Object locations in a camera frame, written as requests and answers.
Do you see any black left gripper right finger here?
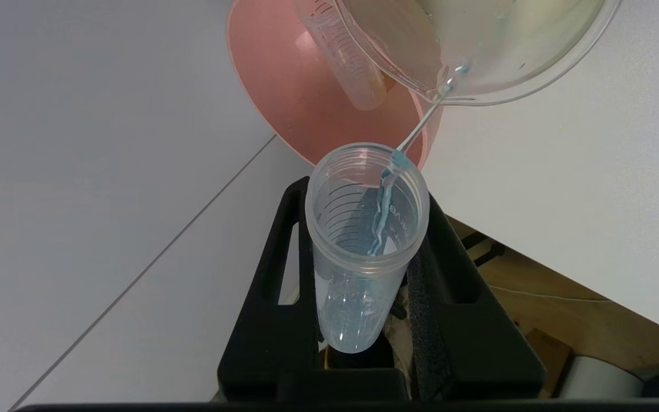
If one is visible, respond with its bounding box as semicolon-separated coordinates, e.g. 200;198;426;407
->
406;193;546;401

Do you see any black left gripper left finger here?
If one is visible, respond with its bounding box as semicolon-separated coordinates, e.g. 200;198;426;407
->
217;176;330;401

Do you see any test tube with blue pigment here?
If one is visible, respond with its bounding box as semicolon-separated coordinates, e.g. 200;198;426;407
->
305;142;431;354

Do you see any clear glass beaker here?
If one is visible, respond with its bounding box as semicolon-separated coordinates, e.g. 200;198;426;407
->
332;0;622;107

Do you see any black furniture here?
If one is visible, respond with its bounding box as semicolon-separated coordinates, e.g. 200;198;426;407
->
460;231;506;268

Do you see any white cylindrical object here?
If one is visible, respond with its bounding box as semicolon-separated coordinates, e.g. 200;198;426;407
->
558;355;645;400

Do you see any pink bowl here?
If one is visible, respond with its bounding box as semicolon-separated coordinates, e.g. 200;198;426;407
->
225;0;443;172

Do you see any white floor cable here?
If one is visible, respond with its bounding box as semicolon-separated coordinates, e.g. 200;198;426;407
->
487;284;613;303

